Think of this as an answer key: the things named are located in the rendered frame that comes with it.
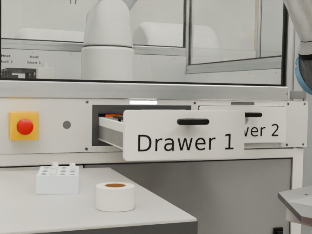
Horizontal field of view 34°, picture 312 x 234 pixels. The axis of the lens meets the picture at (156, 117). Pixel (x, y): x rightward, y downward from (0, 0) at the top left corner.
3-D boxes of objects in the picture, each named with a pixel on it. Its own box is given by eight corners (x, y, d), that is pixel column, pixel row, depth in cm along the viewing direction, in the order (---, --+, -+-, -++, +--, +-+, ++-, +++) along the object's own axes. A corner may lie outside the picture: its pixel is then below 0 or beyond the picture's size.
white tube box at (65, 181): (78, 193, 104) (78, 175, 104) (35, 194, 103) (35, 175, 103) (78, 182, 116) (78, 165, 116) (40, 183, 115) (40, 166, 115)
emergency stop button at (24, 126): (33, 135, 128) (33, 119, 128) (16, 135, 127) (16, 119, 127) (32, 133, 131) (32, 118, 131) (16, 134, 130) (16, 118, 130)
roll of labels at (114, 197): (89, 205, 94) (89, 183, 94) (123, 201, 98) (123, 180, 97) (105, 213, 88) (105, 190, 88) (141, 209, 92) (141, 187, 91)
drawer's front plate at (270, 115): (286, 142, 160) (287, 107, 159) (200, 144, 150) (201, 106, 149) (282, 141, 161) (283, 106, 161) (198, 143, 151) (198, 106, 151)
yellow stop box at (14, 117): (39, 140, 131) (39, 112, 131) (9, 140, 129) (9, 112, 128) (36, 138, 136) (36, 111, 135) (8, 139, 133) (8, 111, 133)
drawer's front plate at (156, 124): (243, 157, 121) (245, 110, 120) (124, 161, 111) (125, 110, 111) (240, 156, 123) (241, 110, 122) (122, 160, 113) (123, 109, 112)
